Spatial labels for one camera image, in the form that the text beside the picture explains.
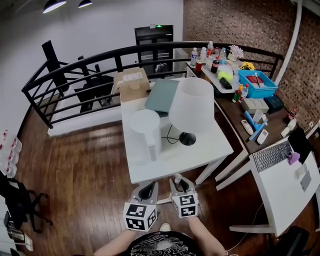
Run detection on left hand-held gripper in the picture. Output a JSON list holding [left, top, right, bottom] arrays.
[[123, 181, 160, 232]]

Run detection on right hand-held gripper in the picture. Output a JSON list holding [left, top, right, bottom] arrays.
[[169, 176, 200, 220]]

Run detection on white long-handled broom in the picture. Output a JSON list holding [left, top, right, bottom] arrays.
[[157, 173, 183, 205]]

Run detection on person's left forearm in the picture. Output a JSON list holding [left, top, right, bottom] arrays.
[[93, 228, 137, 256]]

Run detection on person's right forearm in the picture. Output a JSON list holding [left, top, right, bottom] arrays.
[[186, 216, 226, 256]]

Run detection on white square lamp table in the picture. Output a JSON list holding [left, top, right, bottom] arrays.
[[119, 77, 235, 186]]

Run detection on person's black printed shirt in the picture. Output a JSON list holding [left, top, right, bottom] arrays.
[[128, 231, 201, 256]]

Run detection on white cylindrical appliance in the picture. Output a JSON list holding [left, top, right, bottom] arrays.
[[128, 109, 162, 166]]

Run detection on white table lamp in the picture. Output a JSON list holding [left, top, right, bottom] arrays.
[[168, 77, 215, 147]]

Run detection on dark wooden table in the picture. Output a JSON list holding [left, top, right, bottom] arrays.
[[213, 64, 301, 192]]

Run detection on slim white remote control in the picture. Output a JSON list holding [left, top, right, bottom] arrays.
[[240, 119, 254, 136]]

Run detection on black keyboard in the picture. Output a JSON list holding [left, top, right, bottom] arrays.
[[252, 146, 293, 173]]

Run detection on wide white remote control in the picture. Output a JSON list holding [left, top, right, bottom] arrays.
[[256, 129, 270, 145]]

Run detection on grey closed laptop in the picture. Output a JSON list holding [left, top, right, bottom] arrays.
[[144, 79, 180, 114]]

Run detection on white keyboard table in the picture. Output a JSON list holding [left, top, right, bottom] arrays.
[[228, 136, 320, 237]]

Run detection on blue squeegee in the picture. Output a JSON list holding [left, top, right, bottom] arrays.
[[244, 110, 269, 142]]

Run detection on clear plastic cup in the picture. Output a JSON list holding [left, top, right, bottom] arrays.
[[252, 109, 265, 123], [294, 164, 309, 180]]

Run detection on brown cardboard box with label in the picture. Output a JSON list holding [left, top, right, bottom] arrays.
[[112, 67, 151, 103]]

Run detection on green red sauce bottle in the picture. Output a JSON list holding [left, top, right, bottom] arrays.
[[231, 84, 244, 104]]

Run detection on grey tissue box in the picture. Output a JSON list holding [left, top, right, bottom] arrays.
[[240, 97, 270, 115]]

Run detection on black oblong case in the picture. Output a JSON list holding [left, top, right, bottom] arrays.
[[219, 77, 233, 90]]

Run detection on white tray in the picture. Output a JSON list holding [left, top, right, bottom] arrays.
[[201, 63, 245, 94]]

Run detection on small purple object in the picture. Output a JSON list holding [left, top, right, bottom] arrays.
[[286, 152, 301, 166]]

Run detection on white handheld device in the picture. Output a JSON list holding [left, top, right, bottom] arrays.
[[280, 118, 298, 138]]

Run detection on grey square pad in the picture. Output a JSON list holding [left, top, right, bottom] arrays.
[[299, 170, 312, 193]]

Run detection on yellow-green soft object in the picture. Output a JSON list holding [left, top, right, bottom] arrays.
[[216, 65, 235, 80]]

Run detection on black rectangular box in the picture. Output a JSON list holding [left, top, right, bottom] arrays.
[[263, 96, 285, 115]]

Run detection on blue plastic bin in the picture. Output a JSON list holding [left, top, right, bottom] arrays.
[[237, 69, 279, 99]]

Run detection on black cloth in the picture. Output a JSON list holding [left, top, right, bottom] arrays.
[[287, 127, 313, 165]]

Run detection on white cabinet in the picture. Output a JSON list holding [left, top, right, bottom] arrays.
[[173, 48, 192, 79]]

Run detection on red book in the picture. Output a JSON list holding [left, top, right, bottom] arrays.
[[246, 75, 265, 86]]

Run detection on small dark soda bottle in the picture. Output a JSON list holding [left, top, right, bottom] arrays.
[[286, 108, 298, 125]]

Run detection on water bottle with blue label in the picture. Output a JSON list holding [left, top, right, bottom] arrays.
[[190, 47, 198, 68]]

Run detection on black metal railing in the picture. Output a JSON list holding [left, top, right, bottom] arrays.
[[21, 41, 285, 130]]

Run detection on silver metal flask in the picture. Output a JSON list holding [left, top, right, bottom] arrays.
[[6, 224, 26, 241]]

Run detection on yellow sunflowers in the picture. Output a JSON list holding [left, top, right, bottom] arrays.
[[239, 61, 256, 71]]

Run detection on pack of clear water bottles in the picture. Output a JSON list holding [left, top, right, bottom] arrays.
[[0, 129, 23, 179]]

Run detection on white pot with pale flowers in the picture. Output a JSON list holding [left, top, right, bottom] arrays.
[[227, 44, 244, 62]]

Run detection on small white side table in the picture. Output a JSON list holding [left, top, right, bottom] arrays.
[[305, 119, 320, 141]]

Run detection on black door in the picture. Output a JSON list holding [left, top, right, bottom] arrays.
[[134, 24, 175, 76]]

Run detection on white vertical pipe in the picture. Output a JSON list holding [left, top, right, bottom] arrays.
[[273, 0, 304, 87]]

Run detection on black lamp cable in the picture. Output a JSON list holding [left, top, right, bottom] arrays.
[[161, 123, 185, 145]]

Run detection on black stair post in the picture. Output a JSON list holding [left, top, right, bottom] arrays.
[[41, 40, 69, 92]]

